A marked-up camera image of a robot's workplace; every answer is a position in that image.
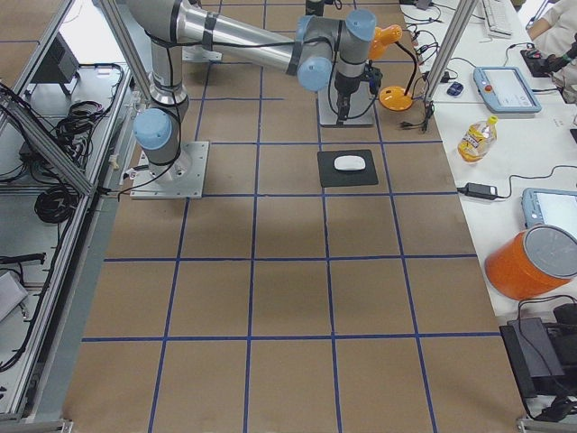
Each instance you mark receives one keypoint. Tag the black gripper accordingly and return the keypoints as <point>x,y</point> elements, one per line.
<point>344,86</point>

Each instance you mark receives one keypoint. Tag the white computer mouse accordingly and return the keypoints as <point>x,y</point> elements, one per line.
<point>349,163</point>

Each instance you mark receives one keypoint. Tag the black mousepad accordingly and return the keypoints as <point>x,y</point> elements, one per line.
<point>330,177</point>

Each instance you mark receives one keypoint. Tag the orange desk lamp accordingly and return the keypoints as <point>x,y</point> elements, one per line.
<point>395,93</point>

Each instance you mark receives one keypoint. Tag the small dark blue pouch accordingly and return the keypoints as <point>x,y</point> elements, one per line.
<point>455,89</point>

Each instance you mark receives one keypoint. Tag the yellow drink bottle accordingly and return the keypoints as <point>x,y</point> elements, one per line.
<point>477,140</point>

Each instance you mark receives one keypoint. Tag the blue teach pendant tablet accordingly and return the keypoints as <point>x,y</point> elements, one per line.
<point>504,90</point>

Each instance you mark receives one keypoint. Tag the black power adapter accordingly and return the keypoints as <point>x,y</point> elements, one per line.
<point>483,191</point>

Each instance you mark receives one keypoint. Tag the white keyboard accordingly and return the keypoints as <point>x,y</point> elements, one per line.
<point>496,18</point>

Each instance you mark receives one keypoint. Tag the person at desk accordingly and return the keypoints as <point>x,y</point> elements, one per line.
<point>554,34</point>

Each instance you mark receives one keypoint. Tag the orange cylindrical container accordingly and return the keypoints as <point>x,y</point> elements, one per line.
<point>536,261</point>

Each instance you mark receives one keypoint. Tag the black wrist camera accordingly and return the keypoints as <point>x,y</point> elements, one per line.
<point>373,76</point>

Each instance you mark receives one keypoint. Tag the lamp power cable plug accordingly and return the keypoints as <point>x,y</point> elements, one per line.
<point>429,109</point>

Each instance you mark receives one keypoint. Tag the aluminium frame post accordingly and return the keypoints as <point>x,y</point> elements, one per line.
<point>450,41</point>

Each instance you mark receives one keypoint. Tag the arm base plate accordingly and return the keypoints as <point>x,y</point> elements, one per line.
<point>200,55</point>
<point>185,178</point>

